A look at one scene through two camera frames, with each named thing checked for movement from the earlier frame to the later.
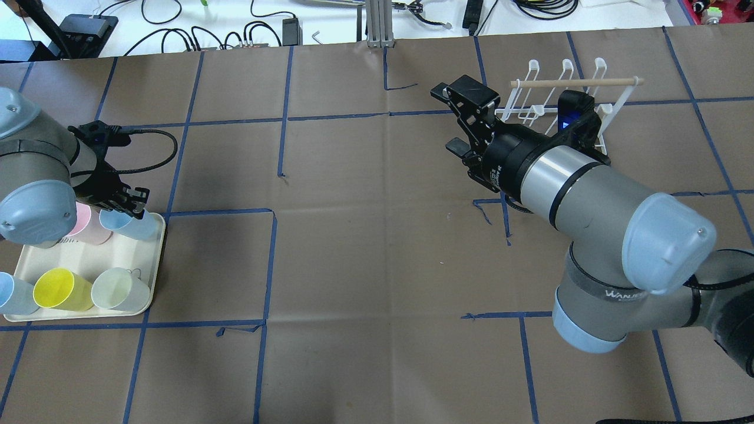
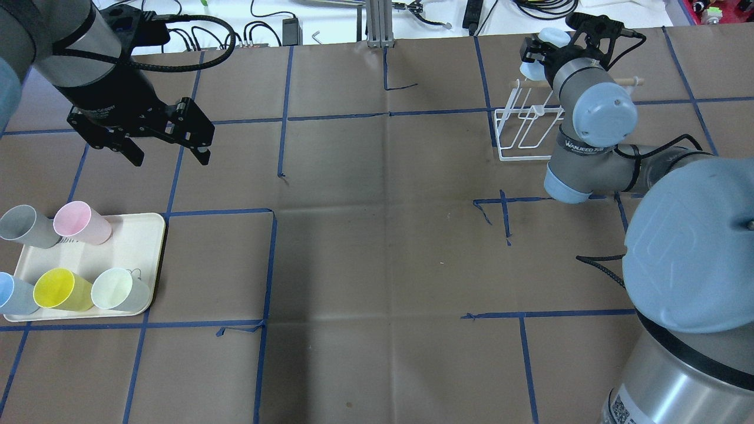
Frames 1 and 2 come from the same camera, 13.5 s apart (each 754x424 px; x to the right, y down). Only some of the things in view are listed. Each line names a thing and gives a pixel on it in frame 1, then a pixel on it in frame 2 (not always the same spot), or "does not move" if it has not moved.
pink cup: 88,228 does not move
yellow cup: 61,289 does not move
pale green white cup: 118,288 does not move
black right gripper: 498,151 to 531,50
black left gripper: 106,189 to 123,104
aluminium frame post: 379,24 does not move
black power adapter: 292,32 does not move
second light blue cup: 16,296 does not move
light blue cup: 147,228 to 535,70
